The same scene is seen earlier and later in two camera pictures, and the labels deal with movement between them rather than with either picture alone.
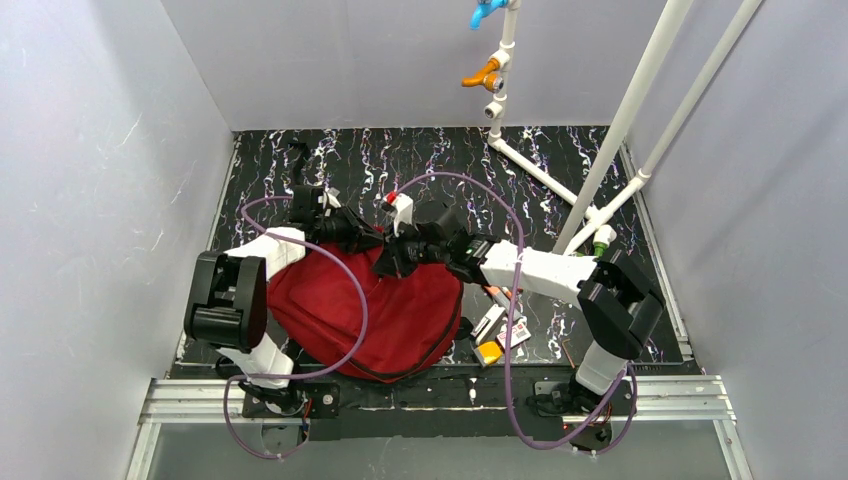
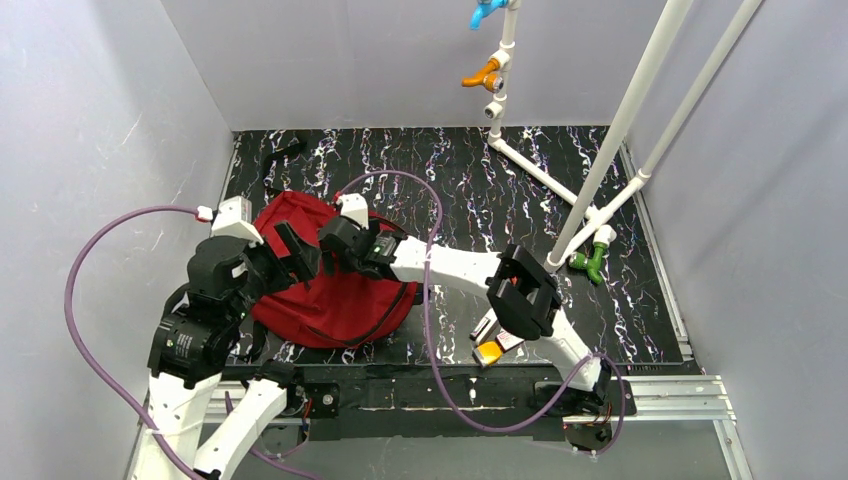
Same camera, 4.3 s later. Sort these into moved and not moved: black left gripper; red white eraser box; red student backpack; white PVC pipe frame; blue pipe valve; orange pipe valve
Moved: red student backpack; black left gripper
Not moved: white PVC pipe frame; blue pipe valve; red white eraser box; orange pipe valve
